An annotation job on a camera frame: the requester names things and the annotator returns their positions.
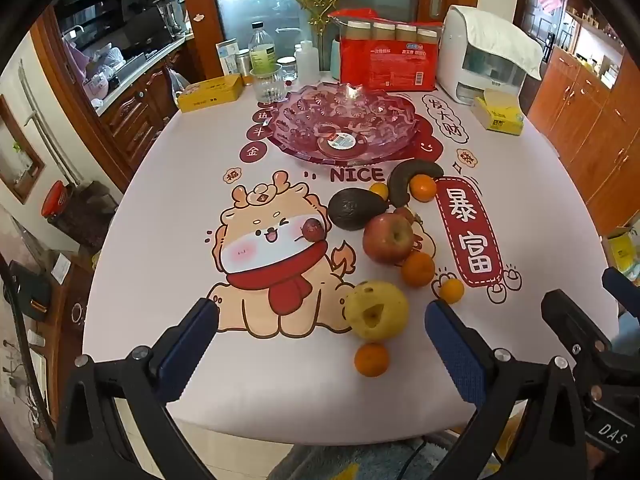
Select small glass jar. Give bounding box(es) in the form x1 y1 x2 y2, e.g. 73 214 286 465
276 56 299 83

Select white countertop appliance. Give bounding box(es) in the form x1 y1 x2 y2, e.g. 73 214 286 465
436 5 543 106

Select red apple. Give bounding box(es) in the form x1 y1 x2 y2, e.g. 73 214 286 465
362 213 415 265

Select clear ribbed glass cup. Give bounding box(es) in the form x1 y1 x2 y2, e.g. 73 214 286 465
250 67 288 103

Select printed cartoon tablecloth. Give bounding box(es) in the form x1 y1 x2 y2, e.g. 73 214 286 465
82 72 621 448

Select white and blue box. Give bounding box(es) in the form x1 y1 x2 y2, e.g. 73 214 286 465
216 38 241 78

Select clear plastic bag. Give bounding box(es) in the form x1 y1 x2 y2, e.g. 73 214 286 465
165 62 191 106

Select yellow cardboard box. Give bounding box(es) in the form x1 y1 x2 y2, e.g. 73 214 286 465
602 227 640 281

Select pink plastic bag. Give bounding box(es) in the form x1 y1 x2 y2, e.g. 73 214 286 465
65 40 126 106

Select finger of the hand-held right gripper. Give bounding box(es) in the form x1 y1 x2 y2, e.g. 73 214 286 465
602 267 640 318
541 290 613 376

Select white cloth cover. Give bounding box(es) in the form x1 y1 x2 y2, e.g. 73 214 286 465
457 7 543 81

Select white squeeze bottle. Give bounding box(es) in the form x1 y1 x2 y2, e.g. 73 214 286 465
294 40 321 83

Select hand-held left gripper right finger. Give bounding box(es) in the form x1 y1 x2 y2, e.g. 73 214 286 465
424 299 587 480

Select red paper cup package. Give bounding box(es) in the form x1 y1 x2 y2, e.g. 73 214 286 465
327 8 446 92

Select patterned floor rug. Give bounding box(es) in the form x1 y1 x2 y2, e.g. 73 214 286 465
270 435 451 480

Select yellow tissue pack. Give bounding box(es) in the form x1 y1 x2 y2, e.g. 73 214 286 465
471 88 525 136

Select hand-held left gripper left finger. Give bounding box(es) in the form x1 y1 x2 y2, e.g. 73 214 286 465
52 298 221 480

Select pink glass fruit plate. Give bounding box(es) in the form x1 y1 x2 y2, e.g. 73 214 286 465
270 81 423 165

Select dark avocado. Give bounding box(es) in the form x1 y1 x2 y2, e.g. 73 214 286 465
327 187 390 231

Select yellow tissue box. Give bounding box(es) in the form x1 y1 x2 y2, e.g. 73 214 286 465
176 74 244 113

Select clear bottle with green label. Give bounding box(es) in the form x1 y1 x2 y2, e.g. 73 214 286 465
248 21 278 75

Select wooden kitchen counter cabinet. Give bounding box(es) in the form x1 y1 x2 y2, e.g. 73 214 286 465
100 45 196 181

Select yellow pear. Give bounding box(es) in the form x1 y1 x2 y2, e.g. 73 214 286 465
342 281 410 343

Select red-lidded jar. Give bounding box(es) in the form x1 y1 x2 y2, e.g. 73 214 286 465
41 180 108 248

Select overripe dark banana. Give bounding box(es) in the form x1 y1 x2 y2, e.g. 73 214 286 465
387 161 445 208

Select wooden picture frame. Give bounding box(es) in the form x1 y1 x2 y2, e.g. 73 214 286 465
0 95 46 206

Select wooden wall cabinet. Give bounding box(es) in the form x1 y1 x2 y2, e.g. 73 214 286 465
527 10 640 236

